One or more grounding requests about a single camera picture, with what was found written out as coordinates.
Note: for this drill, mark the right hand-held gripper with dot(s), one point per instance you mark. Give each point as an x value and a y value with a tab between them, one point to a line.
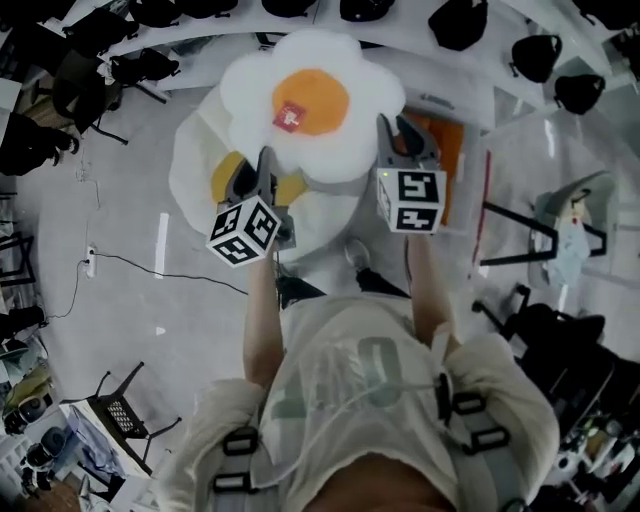
417	190

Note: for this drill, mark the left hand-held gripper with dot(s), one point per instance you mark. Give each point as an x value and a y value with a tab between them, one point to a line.
240	235

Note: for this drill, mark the large orange cushion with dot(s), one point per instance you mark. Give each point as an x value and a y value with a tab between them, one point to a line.
450	165

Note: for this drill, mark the white egg-shaped floor mat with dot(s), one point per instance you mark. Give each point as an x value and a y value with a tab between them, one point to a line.
320	225

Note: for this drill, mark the fried egg flower pillow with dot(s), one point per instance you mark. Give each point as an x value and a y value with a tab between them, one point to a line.
310	100

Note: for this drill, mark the person's left forearm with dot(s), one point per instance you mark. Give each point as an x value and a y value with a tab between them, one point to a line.
262	325

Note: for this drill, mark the person's right forearm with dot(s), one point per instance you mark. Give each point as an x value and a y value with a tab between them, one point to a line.
432	290

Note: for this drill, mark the person's right grey shoe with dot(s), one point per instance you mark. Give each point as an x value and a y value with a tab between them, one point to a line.
357	254

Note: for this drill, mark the person's black trousers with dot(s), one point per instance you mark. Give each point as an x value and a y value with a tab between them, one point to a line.
380	285

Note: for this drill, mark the white power strip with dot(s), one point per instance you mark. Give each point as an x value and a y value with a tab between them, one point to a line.
90	261

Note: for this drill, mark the light blue garment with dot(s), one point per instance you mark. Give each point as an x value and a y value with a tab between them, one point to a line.
572	240

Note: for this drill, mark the person's cream shirt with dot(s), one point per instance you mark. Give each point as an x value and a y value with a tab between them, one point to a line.
325	360

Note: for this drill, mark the dark round chair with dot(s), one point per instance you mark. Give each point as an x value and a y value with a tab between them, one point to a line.
80	90

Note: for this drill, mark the black office chair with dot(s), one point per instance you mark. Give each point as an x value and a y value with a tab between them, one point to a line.
565	340

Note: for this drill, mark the black metal frame table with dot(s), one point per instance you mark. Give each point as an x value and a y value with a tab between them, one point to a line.
122	417

